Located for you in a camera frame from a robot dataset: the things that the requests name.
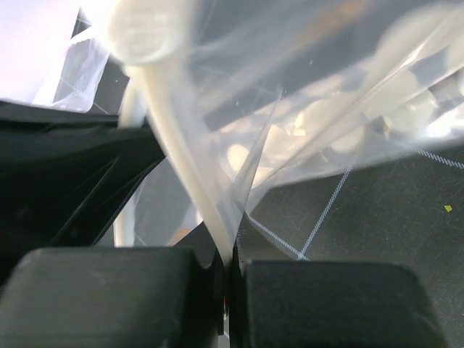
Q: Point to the clear dotted zip bag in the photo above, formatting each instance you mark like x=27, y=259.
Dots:
x=244, y=96

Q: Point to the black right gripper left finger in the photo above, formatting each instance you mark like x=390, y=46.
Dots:
x=159, y=296

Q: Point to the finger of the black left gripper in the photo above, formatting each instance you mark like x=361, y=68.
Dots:
x=65, y=176

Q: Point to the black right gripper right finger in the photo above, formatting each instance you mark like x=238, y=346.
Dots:
x=278, y=302

